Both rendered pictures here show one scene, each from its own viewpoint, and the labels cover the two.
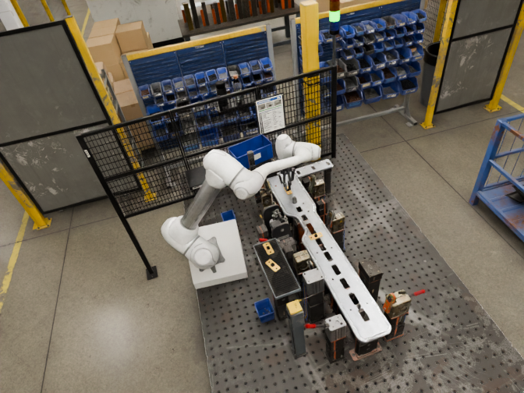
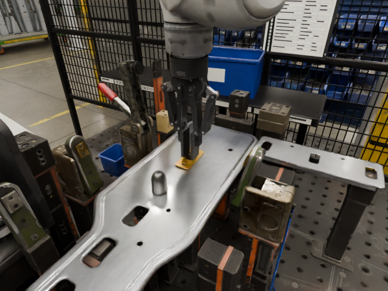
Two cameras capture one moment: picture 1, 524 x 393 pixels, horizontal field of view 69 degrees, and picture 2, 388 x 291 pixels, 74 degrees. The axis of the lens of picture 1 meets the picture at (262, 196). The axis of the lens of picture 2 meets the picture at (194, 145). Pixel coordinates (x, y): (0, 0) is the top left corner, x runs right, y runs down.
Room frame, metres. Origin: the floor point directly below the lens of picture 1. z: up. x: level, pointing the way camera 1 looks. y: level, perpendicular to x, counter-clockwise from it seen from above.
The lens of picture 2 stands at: (1.61, -0.54, 1.36)
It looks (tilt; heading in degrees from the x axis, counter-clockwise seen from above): 32 degrees down; 42
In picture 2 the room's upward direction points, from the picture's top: straight up
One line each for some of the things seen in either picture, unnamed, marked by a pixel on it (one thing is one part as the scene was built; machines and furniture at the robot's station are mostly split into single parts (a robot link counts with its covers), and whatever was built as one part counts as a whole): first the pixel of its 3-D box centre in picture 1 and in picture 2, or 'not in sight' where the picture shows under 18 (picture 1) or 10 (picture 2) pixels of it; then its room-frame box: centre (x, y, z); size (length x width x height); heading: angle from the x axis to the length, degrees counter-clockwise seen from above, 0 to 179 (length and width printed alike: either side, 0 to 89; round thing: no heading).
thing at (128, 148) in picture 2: (267, 210); (141, 178); (1.95, -0.03, 0.88); 0.07 x 0.06 x 0.35; 102
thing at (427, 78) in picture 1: (440, 76); not in sight; (4.38, -2.52, 0.36); 0.50 x 0.50 x 0.73
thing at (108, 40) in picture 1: (128, 62); not in sight; (6.18, 1.78, 0.52); 1.20 x 0.80 x 1.05; 5
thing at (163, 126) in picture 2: not in sight; (167, 166); (2.04, -0.05, 0.88); 0.04 x 0.04 x 0.36; 12
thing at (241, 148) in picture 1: (250, 152); (218, 70); (2.38, 0.03, 1.10); 0.30 x 0.17 x 0.13; 112
